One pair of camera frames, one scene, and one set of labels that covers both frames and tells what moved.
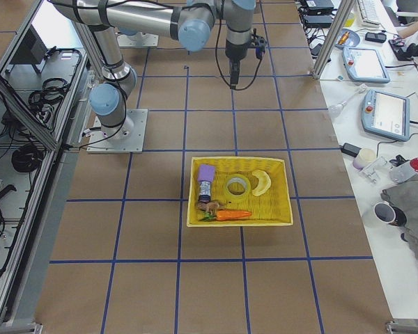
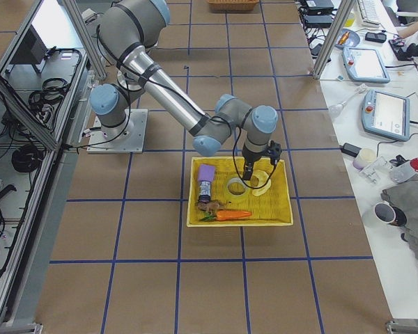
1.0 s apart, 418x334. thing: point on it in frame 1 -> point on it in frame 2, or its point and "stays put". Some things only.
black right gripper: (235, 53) -> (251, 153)
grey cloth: (414, 197) stays put
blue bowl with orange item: (347, 39) stays put
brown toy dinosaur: (212, 205) stays put
